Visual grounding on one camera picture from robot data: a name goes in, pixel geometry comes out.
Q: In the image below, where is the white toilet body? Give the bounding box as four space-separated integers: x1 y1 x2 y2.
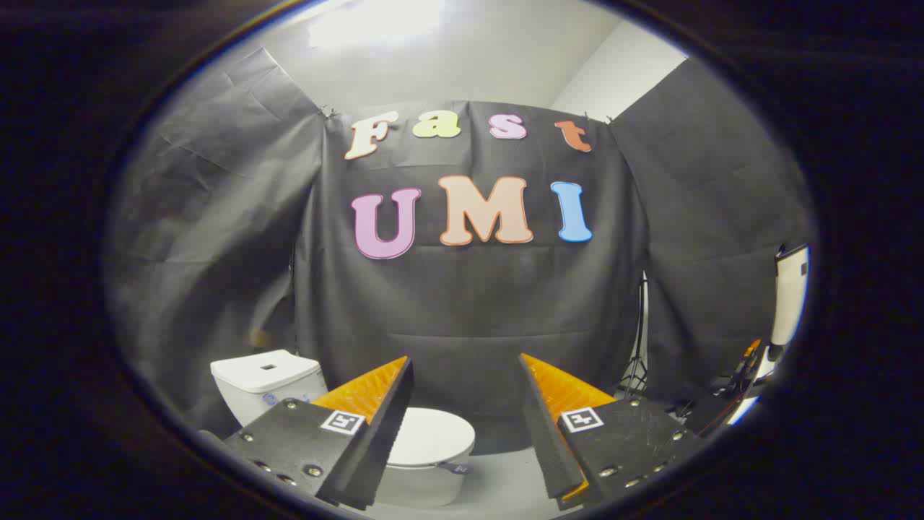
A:
210 350 477 508

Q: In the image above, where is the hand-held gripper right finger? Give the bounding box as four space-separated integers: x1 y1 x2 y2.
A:
518 353 705 511

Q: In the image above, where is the black backdrop cloth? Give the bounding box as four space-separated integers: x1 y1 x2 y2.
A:
108 47 816 441

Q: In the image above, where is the black equipment box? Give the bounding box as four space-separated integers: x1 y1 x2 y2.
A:
677 338 767 436

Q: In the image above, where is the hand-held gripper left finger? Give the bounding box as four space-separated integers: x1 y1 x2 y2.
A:
220 355 415 511

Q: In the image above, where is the black tripod stand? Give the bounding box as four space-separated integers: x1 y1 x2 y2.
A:
619 273 650 399

